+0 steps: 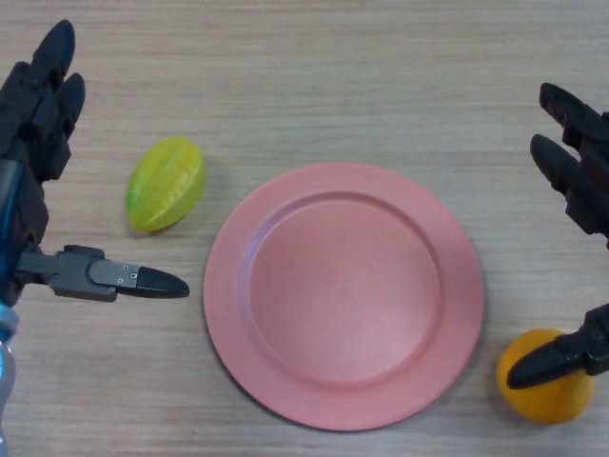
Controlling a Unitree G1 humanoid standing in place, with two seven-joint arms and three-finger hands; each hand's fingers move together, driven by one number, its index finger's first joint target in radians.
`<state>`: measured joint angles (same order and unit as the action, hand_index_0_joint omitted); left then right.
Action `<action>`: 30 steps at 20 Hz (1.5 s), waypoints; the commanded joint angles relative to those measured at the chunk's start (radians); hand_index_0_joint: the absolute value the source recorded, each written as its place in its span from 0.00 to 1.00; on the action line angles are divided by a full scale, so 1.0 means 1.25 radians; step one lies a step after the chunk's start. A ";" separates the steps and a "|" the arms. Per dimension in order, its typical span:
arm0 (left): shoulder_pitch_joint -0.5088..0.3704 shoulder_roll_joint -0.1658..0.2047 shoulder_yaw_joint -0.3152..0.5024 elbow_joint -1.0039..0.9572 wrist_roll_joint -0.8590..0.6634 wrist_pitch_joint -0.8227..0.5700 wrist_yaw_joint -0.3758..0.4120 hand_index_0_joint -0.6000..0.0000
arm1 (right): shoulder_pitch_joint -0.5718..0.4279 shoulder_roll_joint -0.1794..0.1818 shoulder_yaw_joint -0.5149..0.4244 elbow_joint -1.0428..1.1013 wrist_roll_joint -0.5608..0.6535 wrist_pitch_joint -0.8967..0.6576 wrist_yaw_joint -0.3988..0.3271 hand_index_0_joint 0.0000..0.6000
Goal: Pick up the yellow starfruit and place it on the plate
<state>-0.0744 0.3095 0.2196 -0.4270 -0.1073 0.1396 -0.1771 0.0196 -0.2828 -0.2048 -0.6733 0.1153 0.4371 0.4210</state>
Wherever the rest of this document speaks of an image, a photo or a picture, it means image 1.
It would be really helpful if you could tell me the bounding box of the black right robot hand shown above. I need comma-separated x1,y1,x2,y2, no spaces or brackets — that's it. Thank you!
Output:
505,82,609,390

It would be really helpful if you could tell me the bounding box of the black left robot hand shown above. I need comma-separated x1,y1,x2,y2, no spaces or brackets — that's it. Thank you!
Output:
0,18,190,306

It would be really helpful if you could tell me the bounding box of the yellow green starfruit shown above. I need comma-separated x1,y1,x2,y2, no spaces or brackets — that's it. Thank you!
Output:
125,135,207,234

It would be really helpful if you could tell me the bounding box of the pink round plate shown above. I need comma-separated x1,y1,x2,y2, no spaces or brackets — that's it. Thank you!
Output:
203,161,485,432

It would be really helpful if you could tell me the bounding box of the orange round fruit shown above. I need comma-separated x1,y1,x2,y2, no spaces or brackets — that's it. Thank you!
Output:
495,328,595,426

